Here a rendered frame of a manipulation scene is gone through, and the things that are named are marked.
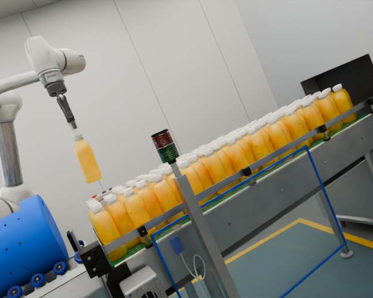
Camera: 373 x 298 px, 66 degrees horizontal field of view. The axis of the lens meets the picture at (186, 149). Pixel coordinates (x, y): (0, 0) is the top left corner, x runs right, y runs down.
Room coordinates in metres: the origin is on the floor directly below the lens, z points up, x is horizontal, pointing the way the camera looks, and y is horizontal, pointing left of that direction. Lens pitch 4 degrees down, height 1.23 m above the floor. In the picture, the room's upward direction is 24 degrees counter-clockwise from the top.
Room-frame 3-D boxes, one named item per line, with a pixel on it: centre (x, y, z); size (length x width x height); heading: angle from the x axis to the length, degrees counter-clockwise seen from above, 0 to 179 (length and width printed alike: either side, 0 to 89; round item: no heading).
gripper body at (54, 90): (1.24, 0.40, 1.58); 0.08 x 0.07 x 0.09; 23
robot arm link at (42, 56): (1.26, 0.40, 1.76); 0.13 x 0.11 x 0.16; 155
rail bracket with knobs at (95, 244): (0.95, 0.43, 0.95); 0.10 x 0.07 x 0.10; 23
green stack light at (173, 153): (0.94, 0.06, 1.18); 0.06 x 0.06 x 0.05
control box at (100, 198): (1.47, 0.48, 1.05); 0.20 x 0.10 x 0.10; 113
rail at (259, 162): (1.28, -0.34, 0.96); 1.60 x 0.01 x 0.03; 113
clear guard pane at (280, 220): (1.12, -0.13, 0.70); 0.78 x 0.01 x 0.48; 113
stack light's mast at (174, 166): (0.94, 0.06, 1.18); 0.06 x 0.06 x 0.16
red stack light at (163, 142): (0.94, 0.06, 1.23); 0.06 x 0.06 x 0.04
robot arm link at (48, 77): (1.24, 0.40, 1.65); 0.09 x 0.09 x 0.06
